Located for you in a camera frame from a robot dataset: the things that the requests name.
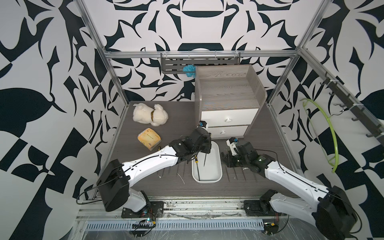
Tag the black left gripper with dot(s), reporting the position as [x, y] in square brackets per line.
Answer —
[207, 149]

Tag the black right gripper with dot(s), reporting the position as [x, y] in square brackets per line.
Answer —
[227, 160]

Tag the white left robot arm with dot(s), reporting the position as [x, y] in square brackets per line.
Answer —
[116, 181]

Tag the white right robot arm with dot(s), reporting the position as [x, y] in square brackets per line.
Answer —
[328, 209]

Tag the white storage tray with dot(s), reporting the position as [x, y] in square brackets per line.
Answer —
[212, 172]

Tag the yellow tissue pack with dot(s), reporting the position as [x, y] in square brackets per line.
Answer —
[149, 138]

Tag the grey wooden drawer cabinet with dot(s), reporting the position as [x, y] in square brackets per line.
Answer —
[228, 98]

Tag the white plush dog toy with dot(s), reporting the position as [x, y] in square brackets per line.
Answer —
[146, 115]

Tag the teal cloth ball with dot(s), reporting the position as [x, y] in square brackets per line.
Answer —
[189, 70]

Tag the right controller board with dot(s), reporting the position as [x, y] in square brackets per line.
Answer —
[270, 228]

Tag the controller board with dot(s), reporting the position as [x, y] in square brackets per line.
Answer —
[270, 228]
[144, 224]

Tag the green hoop hanger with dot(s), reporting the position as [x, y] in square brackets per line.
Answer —
[328, 139]

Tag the left controller board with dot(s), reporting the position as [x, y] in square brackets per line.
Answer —
[144, 224]

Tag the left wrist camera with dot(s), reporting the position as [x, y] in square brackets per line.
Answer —
[202, 124]

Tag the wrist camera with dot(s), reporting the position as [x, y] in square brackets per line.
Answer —
[202, 124]
[232, 144]

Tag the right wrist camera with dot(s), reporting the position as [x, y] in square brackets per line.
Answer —
[232, 144]

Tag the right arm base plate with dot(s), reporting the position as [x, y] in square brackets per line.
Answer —
[259, 208]

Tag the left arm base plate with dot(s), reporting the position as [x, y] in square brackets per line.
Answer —
[154, 209]

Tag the grey wall shelf rack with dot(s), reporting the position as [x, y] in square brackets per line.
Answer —
[175, 63]

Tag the grey hook rail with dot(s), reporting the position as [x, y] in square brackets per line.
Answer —
[358, 109]

